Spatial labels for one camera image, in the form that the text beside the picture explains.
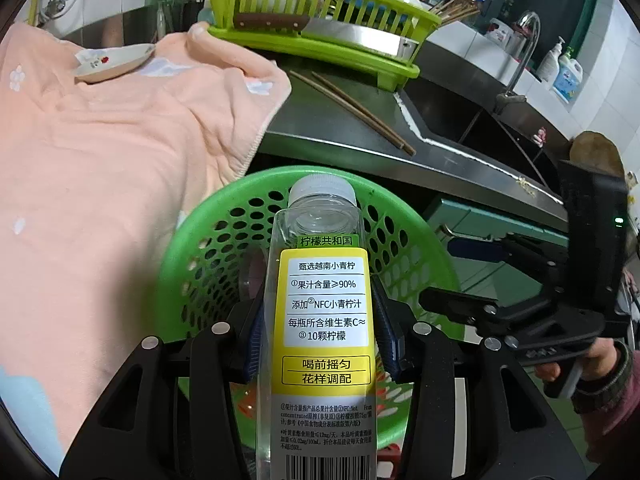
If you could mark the white pump soap bottle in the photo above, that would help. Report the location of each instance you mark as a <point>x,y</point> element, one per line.
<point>552,60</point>

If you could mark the green cabinet drawer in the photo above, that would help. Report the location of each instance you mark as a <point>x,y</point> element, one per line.
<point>475,220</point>

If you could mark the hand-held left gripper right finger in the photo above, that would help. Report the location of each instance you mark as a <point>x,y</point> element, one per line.
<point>387,342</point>

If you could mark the steel sink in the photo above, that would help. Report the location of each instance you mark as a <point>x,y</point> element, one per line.
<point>450,120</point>

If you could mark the blue white detergent bottle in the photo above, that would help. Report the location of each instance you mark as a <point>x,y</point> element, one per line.
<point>567,77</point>

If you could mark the white plate with red print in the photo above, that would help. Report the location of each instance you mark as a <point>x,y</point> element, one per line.
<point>115,62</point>

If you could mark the peach flower-print blanket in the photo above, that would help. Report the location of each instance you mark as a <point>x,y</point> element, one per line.
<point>100,185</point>

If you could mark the clear plastic bottle yellow label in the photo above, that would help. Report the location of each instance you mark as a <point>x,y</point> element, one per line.
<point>325,310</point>

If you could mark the steel faucet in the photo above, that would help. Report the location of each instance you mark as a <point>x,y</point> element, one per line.
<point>517,67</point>

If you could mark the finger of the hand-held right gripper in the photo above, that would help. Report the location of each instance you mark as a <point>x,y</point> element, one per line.
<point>465,310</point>
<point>535,255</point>

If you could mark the green plastic basket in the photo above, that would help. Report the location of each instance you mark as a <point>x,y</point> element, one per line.
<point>225,210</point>

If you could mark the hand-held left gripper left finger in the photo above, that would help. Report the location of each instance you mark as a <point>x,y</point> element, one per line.
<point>255,332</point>

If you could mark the person's right hand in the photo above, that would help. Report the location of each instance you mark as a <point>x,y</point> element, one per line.
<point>602,355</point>

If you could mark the dark green utensil holder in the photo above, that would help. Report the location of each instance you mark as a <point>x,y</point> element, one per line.
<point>162,10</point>

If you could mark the person's right forearm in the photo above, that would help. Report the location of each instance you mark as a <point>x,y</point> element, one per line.
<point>607,425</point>

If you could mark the red plastic stool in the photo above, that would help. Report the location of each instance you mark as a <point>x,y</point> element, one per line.
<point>390,462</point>

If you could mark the wooden chopstick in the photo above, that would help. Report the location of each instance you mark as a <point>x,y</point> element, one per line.
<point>365,112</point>
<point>350,110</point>

